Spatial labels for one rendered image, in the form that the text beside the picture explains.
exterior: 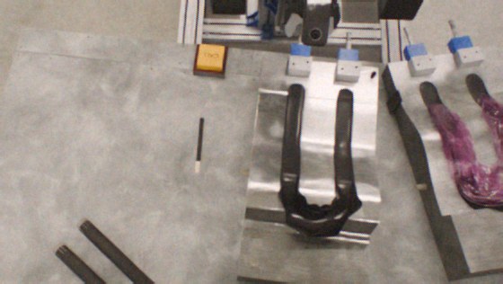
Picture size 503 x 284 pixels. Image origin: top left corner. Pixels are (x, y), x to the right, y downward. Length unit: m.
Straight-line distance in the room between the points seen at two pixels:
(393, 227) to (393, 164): 0.15
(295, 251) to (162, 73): 0.55
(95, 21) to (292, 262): 1.63
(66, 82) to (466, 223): 0.95
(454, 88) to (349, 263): 0.48
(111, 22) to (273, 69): 1.31
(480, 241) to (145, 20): 1.69
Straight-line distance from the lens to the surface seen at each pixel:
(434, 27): 2.55
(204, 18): 2.17
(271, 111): 1.21
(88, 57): 1.42
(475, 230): 1.20
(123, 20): 2.46
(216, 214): 1.22
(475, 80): 1.41
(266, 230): 1.15
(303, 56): 1.27
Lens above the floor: 1.97
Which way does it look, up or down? 69 degrees down
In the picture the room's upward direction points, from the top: 6 degrees counter-clockwise
